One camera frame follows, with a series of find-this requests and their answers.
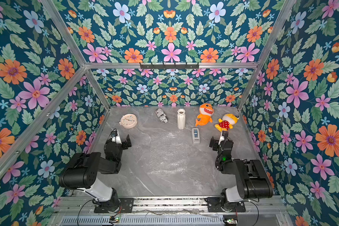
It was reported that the clear bubble wrap sheet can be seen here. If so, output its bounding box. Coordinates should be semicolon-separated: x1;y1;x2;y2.
149;131;187;174

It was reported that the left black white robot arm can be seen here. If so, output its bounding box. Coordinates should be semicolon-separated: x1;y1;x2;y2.
59;134;132;213

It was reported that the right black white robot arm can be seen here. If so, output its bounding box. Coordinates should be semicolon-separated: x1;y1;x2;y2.
208;136;274;212

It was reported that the white grey remote device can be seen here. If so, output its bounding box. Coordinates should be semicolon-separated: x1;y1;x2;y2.
192;128;201;145

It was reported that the pink round alarm clock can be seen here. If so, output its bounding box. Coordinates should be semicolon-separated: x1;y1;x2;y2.
119;114;138;129

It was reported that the yellow shark plush toy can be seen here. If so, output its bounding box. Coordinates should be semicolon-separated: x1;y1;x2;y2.
215;114;239;132

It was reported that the orange shark plush toy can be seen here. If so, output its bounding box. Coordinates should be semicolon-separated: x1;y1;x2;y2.
195;103;214;127

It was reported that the silver toy car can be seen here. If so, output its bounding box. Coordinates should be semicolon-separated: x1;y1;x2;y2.
155;108;168;123

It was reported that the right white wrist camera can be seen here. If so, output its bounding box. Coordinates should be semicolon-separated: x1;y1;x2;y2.
218;131;228;145

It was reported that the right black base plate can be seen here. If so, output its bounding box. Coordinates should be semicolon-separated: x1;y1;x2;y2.
204;197;246;213

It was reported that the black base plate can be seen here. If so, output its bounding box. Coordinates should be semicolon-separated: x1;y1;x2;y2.
94;198;134;214
204;197;246;213

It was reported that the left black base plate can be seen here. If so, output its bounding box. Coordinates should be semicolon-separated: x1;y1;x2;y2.
94;198;134;214

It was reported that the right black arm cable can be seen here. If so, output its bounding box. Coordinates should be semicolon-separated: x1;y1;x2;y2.
242;199;260;226

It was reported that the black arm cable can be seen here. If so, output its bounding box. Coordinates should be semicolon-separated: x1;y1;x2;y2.
242;199;260;226
77;199;95;226

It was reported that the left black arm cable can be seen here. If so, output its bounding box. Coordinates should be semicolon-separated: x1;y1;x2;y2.
77;199;95;226

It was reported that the white slotted cable duct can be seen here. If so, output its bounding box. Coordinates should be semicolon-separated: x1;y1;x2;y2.
60;215;225;226

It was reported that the aluminium front rail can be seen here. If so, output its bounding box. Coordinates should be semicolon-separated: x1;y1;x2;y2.
54;196;288;215

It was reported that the black hook rail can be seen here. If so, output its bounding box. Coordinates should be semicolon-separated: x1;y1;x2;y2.
139;63;200;70

